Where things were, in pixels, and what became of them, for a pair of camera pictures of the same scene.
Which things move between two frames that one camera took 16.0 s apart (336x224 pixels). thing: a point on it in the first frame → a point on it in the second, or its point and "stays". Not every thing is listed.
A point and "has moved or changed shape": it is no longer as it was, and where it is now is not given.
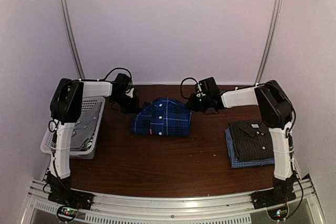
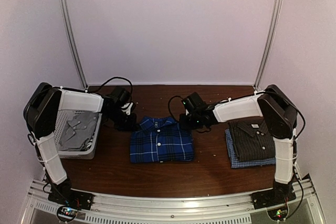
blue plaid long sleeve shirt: x=163 y=116 has moved or changed shape
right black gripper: x=191 y=104 → x=185 y=125
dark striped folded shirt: x=252 y=140 stays
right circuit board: x=278 y=214 stays
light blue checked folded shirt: x=234 y=160 stays
